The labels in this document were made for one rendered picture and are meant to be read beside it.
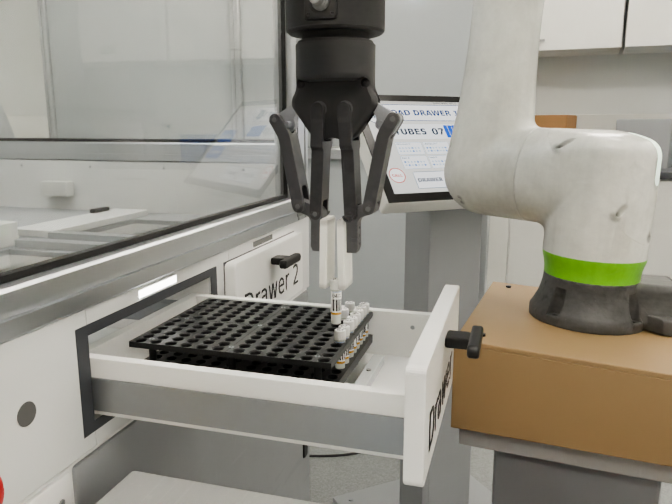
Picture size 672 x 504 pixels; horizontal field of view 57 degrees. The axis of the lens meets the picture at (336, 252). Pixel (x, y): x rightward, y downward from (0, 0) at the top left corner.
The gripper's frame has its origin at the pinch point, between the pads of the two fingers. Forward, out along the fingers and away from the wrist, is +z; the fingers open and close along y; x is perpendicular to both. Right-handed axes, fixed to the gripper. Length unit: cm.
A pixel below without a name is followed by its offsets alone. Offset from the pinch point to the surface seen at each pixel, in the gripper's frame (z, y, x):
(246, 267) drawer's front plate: 8.2, -21.2, 24.6
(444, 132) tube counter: -11, -1, 96
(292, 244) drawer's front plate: 8.3, -21.2, 44.4
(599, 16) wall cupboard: -72, 55, 327
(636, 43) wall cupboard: -57, 75, 325
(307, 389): 11.0, -0.1, -8.8
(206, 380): 11.3, -10.2, -8.8
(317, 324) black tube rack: 9.9, -4.1, 6.4
